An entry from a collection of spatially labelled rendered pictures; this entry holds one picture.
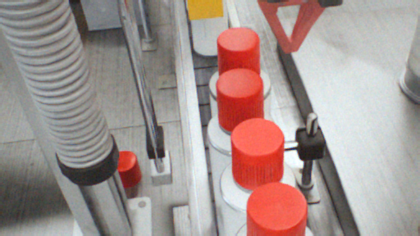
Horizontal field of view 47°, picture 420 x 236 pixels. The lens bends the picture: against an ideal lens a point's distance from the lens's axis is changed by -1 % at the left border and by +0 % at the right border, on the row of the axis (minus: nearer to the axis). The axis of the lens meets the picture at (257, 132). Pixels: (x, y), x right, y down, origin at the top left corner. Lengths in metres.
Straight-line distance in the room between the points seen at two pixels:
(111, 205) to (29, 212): 0.16
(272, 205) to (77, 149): 0.11
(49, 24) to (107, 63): 0.58
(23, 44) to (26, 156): 0.47
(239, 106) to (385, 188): 0.26
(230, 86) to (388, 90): 0.36
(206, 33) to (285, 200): 0.44
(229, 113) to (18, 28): 0.15
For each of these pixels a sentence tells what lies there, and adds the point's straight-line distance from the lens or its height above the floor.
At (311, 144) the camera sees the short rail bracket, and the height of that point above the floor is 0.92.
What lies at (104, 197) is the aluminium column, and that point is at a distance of 0.49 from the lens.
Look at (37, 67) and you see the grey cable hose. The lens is 0.24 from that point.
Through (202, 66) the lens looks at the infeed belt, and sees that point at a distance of 0.68.
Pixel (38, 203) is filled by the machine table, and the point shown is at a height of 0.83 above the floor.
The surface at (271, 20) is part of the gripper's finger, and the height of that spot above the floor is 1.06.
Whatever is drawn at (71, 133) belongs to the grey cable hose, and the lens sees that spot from 0.27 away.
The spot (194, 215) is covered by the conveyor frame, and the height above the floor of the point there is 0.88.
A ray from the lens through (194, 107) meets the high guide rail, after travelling 0.50.
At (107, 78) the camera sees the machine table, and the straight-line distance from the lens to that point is 0.77.
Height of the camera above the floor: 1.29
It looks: 45 degrees down
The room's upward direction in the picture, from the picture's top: straight up
